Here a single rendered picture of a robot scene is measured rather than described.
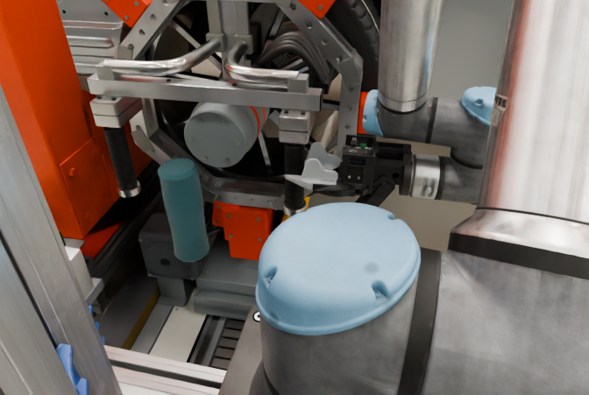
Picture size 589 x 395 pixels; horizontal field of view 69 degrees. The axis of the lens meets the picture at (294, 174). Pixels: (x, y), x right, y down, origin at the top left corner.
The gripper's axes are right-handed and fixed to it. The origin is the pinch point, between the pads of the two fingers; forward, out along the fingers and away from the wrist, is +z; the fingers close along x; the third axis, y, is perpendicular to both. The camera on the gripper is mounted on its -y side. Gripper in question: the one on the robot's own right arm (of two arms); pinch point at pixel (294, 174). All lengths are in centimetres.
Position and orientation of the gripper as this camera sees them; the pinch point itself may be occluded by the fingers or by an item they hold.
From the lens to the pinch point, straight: 77.7
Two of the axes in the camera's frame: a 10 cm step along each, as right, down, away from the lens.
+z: -9.8, -1.0, 1.5
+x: -1.7, 5.4, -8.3
